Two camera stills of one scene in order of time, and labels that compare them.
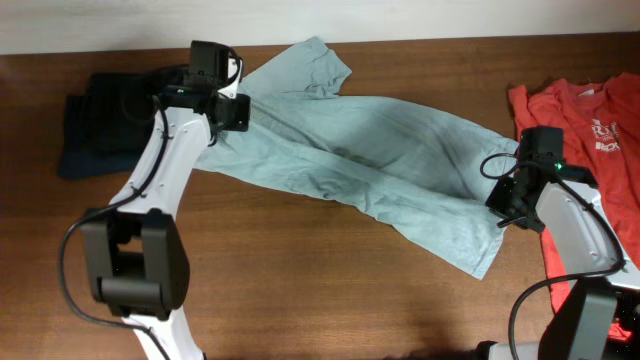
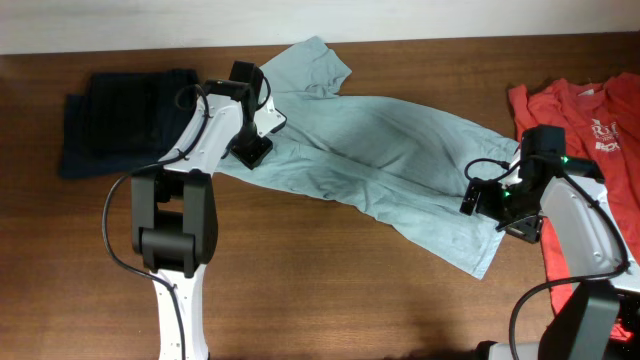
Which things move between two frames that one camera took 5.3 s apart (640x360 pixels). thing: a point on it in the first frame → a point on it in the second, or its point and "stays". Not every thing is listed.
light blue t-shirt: (415, 175) stays
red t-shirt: (601, 134) stays
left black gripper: (240, 120) → (253, 155)
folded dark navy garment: (106, 130) stays
